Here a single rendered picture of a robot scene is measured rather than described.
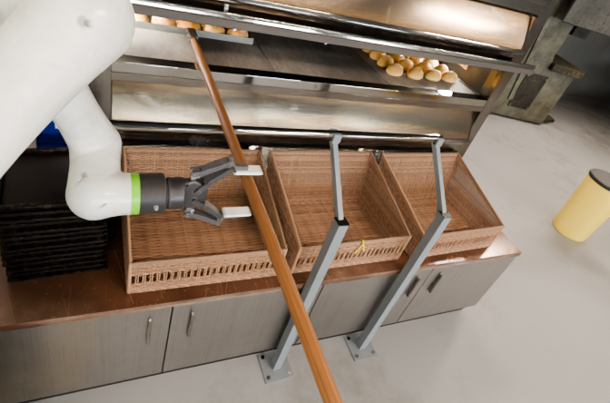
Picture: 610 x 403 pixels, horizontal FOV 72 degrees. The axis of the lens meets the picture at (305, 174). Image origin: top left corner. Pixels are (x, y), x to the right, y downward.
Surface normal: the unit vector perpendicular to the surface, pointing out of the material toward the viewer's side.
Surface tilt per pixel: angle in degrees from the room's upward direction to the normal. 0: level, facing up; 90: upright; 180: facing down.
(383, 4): 70
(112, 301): 0
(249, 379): 0
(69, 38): 61
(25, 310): 0
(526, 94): 90
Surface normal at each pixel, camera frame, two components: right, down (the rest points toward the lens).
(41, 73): 0.69, 0.17
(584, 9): 0.10, 0.61
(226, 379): 0.28, -0.78
